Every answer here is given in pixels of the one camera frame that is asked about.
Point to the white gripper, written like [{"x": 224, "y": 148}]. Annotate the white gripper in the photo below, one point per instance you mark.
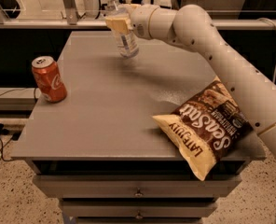
[{"x": 139, "y": 21}]

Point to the clear plastic water bottle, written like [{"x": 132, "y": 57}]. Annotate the clear plastic water bottle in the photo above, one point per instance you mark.
[{"x": 126, "y": 44}]

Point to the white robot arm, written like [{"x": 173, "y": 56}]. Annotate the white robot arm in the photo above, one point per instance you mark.
[{"x": 192, "y": 28}]

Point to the metal railing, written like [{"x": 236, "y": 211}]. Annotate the metal railing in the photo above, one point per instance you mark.
[{"x": 33, "y": 18}]

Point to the red soda can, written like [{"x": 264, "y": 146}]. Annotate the red soda can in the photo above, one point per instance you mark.
[{"x": 48, "y": 79}]

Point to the brown yellow chip bag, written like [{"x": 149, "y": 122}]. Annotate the brown yellow chip bag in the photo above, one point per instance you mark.
[{"x": 205, "y": 127}]

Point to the grey drawer cabinet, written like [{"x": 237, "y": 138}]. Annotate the grey drawer cabinet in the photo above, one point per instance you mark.
[{"x": 94, "y": 149}]

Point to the upper drawer knob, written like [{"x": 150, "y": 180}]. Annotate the upper drawer knob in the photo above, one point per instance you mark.
[{"x": 138, "y": 194}]

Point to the drawer knob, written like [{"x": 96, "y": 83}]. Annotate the drawer knob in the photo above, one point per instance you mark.
[
  {"x": 139, "y": 216},
  {"x": 138, "y": 194}
]

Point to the lower drawer knob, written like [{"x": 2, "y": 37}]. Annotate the lower drawer knob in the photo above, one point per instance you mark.
[{"x": 139, "y": 216}]

